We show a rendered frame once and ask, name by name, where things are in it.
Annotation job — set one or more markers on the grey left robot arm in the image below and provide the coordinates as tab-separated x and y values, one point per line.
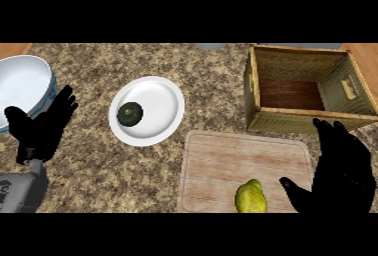
21	190

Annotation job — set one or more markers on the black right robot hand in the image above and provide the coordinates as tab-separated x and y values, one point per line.
345	166

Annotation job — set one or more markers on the wicker basket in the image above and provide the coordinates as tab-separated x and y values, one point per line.
305	90

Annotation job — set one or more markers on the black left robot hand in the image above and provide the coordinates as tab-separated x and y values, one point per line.
42	128

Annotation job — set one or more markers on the grey object at edge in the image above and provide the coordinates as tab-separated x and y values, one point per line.
210	45

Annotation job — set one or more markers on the dark green round vegetable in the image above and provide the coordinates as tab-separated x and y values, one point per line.
131	114

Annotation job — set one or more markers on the pale wooden cutting board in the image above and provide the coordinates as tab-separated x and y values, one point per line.
231	166

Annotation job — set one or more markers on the white plate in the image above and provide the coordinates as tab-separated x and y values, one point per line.
148	111

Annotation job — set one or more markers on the yellow-green pear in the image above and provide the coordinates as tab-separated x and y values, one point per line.
252	199

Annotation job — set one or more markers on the white bowl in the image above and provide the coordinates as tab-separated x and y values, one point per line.
23	88

